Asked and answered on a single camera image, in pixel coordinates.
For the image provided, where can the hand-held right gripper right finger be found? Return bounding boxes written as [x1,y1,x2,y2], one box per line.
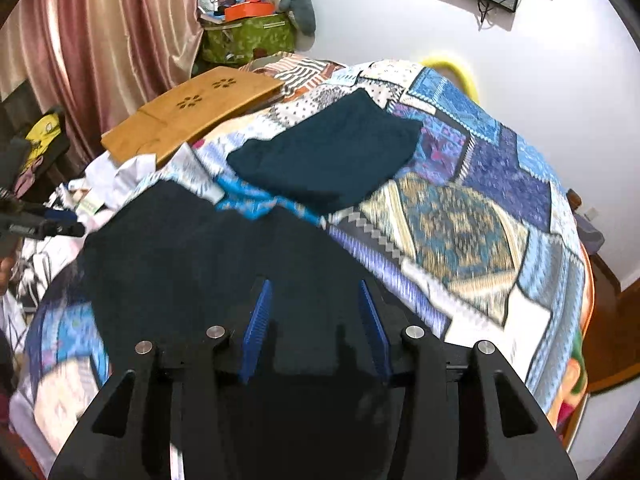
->
[359,279,582,480]

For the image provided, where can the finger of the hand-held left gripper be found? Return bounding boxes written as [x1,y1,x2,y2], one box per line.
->
[0,216,87,240]
[20,201,80,224]

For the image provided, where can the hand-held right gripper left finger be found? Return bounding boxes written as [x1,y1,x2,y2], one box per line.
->
[50,279,274,480]

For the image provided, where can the dark navy pants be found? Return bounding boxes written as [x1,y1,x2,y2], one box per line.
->
[80,180,451,480]

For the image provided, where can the dark teal pants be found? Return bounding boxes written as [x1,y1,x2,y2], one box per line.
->
[227,88,424,216]

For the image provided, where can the yellow printed black cloth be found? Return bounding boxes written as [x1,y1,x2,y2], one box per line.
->
[10,107,72,198]

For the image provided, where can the white cloth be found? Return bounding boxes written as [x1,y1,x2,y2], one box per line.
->
[67,152,223,223]

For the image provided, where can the blue patchwork blanket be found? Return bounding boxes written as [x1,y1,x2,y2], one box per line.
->
[10,57,597,461]

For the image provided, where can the pink striped curtain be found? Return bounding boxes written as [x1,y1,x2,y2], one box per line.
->
[0,0,211,161]

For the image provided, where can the wooden lap desk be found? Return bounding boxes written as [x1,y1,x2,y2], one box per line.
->
[101,65,284,167]

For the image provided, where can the grey blue cloth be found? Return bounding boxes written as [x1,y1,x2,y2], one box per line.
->
[570,210,607,257]

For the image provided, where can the wooden door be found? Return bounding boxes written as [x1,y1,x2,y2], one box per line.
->
[581,252,640,394]

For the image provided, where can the green camouflage storage bag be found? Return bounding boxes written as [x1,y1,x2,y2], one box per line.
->
[199,10,297,67]

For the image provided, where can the striped patchwork cloth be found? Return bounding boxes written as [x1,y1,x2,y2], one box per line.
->
[239,52,347,98]

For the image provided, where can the orange box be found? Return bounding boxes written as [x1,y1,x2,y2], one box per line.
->
[223,1,277,22]

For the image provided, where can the grey plush pillow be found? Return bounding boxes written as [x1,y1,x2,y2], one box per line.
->
[260,0,317,38]

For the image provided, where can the yellow ring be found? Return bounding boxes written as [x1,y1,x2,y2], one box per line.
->
[421,49,481,103]

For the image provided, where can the black monitor cable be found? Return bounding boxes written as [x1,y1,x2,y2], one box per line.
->
[474,0,495,30]

